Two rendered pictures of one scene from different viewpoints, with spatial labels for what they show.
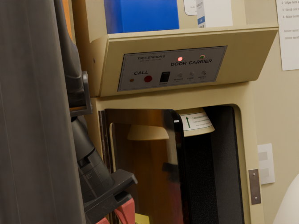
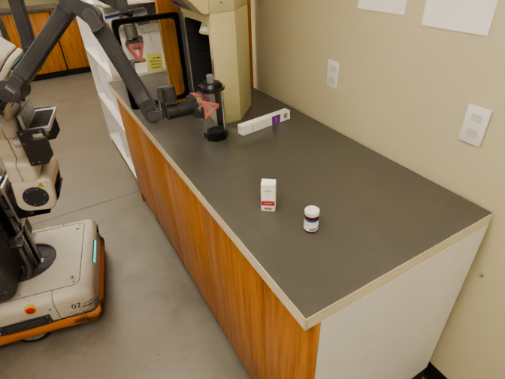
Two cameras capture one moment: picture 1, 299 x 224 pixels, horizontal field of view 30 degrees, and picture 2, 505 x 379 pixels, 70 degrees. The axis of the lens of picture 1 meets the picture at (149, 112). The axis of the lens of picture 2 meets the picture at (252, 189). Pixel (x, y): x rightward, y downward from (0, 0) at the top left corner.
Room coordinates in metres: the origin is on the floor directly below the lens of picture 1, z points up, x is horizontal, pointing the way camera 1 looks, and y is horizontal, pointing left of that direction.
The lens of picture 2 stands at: (0.99, -1.75, 1.63)
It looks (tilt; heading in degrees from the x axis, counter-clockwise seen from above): 34 degrees down; 81
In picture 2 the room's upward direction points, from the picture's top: 2 degrees counter-clockwise
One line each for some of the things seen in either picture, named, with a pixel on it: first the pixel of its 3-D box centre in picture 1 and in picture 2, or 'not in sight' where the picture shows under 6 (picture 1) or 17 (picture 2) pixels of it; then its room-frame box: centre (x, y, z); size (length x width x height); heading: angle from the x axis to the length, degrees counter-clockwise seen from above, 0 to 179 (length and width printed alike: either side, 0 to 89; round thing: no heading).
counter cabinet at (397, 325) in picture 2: not in sight; (240, 207); (1.17, -0.20, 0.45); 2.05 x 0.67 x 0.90; 110
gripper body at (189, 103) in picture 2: not in sight; (186, 107); (0.97, -0.36, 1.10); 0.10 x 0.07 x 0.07; 109
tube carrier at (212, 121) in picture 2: not in sight; (213, 110); (1.08, -0.32, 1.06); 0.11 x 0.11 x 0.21
